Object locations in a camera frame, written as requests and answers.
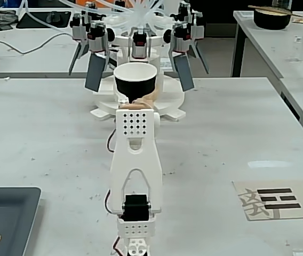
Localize black bowl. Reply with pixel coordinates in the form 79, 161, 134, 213
253, 6, 292, 30

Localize dispenser pump unit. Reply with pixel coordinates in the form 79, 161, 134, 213
129, 28, 152, 59
87, 22, 115, 54
163, 22, 195, 54
70, 12, 92, 42
178, 1, 205, 41

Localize brown wooden chopsticks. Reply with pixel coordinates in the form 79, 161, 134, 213
248, 4, 303, 18

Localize red black servo cable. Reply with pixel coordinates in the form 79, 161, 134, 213
110, 236, 122, 256
105, 188, 114, 214
106, 130, 116, 154

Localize black desk pad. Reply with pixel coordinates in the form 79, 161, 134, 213
16, 10, 72, 29

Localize clear tubing bundle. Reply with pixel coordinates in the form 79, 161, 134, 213
20, 0, 184, 35

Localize printed paper mat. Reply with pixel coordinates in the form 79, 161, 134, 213
231, 180, 303, 221

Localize black paper cup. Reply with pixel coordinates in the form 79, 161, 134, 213
113, 62, 158, 103

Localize white and tan gripper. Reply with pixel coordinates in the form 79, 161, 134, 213
117, 89, 161, 110

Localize white side table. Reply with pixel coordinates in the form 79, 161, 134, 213
233, 10, 303, 150

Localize grey plastic tray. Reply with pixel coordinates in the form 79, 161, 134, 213
0, 186, 42, 256

